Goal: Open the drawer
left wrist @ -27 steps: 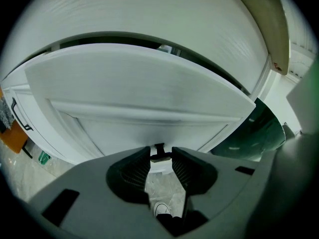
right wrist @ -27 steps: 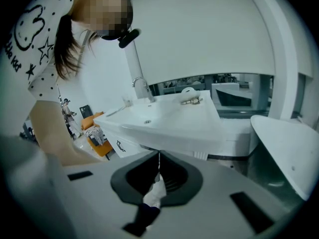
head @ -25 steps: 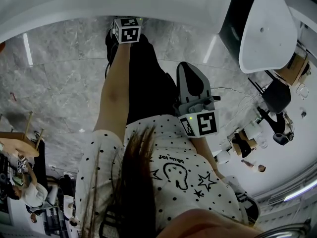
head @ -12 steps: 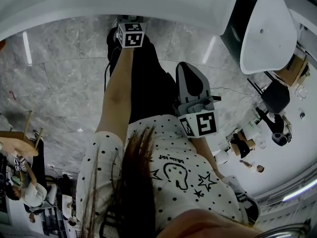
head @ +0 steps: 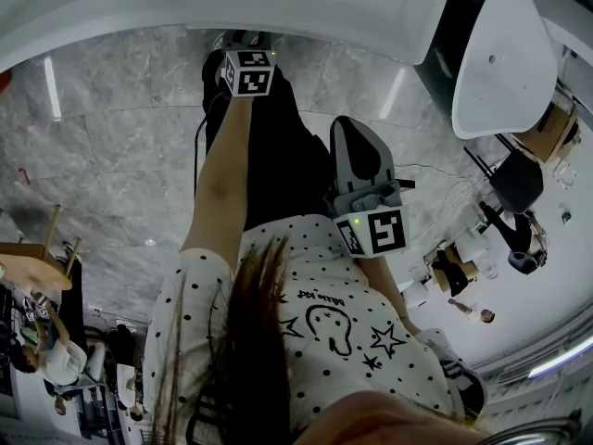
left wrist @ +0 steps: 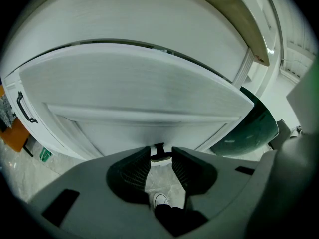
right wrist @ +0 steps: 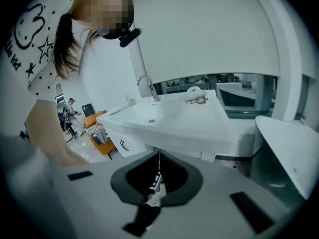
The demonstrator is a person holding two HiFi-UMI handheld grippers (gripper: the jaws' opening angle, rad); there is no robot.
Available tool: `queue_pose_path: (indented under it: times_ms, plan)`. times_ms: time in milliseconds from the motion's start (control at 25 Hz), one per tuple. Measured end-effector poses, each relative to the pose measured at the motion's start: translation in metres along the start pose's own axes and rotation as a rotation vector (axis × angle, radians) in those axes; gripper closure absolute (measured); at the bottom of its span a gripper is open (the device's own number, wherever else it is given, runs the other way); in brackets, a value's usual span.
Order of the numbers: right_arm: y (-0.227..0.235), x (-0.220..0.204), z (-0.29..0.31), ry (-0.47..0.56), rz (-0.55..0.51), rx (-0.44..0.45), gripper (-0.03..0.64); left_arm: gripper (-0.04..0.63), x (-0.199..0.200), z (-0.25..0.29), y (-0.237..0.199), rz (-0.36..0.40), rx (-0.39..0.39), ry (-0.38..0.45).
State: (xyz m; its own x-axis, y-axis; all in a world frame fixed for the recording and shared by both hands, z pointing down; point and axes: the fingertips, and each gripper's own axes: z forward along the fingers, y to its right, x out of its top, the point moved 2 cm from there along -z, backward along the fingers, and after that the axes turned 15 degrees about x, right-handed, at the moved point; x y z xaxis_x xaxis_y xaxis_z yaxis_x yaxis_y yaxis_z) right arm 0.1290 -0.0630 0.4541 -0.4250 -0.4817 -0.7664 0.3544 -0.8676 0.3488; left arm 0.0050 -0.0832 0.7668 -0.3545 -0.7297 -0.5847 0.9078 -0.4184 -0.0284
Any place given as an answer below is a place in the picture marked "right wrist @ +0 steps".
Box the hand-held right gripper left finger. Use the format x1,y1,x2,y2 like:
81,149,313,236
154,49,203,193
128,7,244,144
48,149,160,239

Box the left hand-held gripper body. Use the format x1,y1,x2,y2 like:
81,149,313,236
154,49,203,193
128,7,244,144
149,172,164,192

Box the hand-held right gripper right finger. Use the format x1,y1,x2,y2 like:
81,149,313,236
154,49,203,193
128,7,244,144
146,149,304,239

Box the person's left forearm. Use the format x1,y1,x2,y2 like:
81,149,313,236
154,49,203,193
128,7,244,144
25,99,90,168

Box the white cabinet door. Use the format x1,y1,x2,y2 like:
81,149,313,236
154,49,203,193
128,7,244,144
106,127,125,158
122,133,150,158

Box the orange sofa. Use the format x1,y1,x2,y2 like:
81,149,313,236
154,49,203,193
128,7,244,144
83,110,117,156

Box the white vanity cabinet with sink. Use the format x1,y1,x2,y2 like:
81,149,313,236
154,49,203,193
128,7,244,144
96,90,237,163

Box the black white striped blanket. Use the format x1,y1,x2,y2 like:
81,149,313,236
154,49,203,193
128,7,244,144
86,123,110,145

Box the clear glass cup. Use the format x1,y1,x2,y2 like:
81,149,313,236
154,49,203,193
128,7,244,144
125,91,137,106

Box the black screen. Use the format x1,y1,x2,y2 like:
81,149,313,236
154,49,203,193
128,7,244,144
81,103,95,118

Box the chrome faucet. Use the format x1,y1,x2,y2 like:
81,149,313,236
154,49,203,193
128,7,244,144
136,75,160,102

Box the brass metal fitting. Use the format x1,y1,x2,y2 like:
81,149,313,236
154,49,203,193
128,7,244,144
186,96,209,106

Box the white towel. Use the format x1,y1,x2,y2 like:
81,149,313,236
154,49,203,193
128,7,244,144
183,86,208,103

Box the glass window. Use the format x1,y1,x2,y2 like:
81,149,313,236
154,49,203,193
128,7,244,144
152,72,278,116

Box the white bathtub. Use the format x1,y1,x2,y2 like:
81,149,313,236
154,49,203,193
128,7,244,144
249,115,317,201

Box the wide white roller blind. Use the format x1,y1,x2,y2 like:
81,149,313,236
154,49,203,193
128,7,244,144
129,0,281,84

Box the person's face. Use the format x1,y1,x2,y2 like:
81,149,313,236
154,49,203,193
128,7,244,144
72,0,135,36

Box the person in white dotted shirt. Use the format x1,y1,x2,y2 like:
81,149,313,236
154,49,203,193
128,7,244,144
0,0,83,104

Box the black head-worn camera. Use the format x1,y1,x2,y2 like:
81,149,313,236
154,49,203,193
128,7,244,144
101,27,142,49

